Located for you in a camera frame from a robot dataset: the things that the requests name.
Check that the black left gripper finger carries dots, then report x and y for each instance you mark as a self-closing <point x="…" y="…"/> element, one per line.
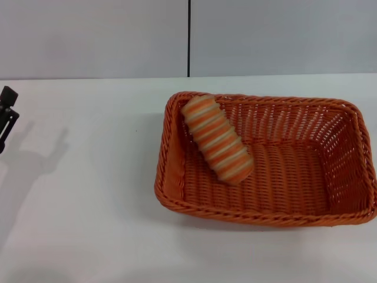
<point x="8" y="118"/>

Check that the orange and cream striped bread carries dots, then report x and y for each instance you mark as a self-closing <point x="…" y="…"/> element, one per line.
<point x="216" y="140"/>

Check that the orange woven plastic basket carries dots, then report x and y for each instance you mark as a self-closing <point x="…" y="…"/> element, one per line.
<point x="265" y="182"/>

